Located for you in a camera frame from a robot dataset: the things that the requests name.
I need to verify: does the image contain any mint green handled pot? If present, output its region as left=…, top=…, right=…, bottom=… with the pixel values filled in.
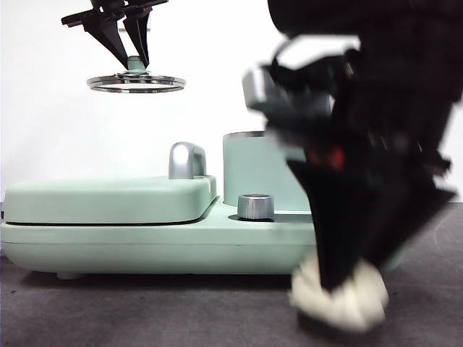
left=222, top=132, right=312, bottom=213

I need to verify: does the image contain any glass lid with green knob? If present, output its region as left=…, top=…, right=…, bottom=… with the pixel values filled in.
left=86, top=56, right=187, bottom=94

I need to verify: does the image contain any ridged white green-speckled bun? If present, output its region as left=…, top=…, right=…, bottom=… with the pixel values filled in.
left=289, top=259, right=390, bottom=332

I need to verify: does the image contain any silver cover handle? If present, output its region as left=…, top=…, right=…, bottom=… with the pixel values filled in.
left=169, top=141, right=208, bottom=181

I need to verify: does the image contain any mint green griddle cover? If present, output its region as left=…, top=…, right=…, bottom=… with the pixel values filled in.
left=4, top=175, right=220, bottom=225

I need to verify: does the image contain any silver control knob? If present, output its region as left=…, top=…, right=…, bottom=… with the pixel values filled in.
left=237, top=194, right=276, bottom=221

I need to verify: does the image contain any mint green breakfast machine base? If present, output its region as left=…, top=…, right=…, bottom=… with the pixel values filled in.
left=0, top=197, right=404, bottom=281

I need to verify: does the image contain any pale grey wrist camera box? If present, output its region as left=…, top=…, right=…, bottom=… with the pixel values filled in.
left=241, top=67, right=336, bottom=117

